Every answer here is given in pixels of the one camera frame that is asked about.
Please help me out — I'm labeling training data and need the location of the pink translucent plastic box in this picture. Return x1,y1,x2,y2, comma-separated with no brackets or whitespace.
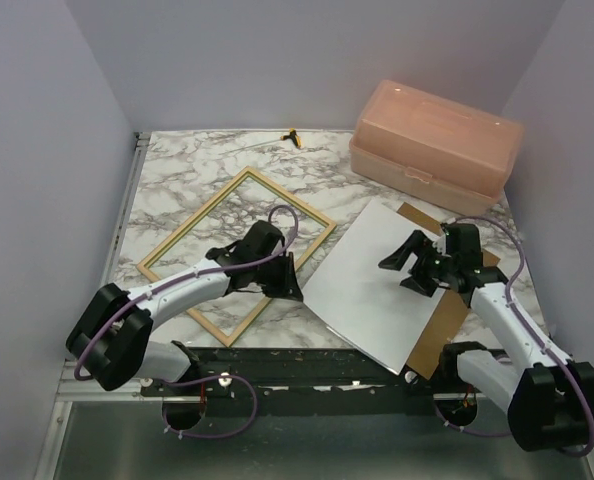
349,80,524,215

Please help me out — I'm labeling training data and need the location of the brown frame backing board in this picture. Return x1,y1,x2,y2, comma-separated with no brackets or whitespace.
395,202,502,382

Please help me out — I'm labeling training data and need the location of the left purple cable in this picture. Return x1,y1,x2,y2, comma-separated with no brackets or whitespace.
73,204,299,441

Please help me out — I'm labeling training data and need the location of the wooden picture frame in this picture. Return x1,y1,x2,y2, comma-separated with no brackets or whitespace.
137,167,336,347

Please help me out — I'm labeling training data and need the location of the yellow black hex key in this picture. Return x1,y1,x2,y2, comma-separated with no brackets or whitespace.
227,128,302,154

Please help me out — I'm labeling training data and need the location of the aluminium rail left side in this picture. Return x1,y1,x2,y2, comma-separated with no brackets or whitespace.
92,132,151,298

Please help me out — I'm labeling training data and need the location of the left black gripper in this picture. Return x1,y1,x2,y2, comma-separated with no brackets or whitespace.
254,252,304,302

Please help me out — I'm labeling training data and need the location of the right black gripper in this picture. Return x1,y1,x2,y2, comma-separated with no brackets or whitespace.
380,229,458,297

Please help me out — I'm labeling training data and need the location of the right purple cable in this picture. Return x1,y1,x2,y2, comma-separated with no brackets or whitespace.
434,215,592,457

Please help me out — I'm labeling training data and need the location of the white photo paper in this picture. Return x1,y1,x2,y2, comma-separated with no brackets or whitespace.
301,200,444,375

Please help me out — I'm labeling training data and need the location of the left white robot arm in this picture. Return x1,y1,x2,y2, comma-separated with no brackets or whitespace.
66,220,303,395

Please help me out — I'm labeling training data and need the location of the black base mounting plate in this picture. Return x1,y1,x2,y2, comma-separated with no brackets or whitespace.
141,347,486,417

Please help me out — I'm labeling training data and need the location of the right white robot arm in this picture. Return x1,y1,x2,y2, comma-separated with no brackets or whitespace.
378,216,594,457

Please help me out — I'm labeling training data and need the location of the purple cable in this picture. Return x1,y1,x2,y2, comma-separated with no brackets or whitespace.
434,215,592,457
73,204,299,441

